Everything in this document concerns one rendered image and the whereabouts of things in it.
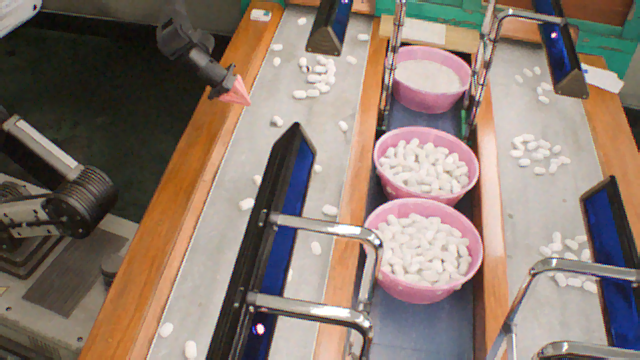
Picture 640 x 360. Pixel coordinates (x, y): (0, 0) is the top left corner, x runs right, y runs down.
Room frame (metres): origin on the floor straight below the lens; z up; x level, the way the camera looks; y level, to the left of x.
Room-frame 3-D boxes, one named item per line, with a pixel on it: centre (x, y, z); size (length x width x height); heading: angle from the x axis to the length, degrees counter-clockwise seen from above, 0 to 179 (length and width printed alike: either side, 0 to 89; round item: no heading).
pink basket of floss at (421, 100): (1.73, -0.32, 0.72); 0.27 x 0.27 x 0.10
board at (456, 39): (1.95, -0.34, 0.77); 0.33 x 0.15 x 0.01; 85
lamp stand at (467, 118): (1.54, -0.51, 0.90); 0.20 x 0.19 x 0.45; 175
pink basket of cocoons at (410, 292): (1.01, -0.26, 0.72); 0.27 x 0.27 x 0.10
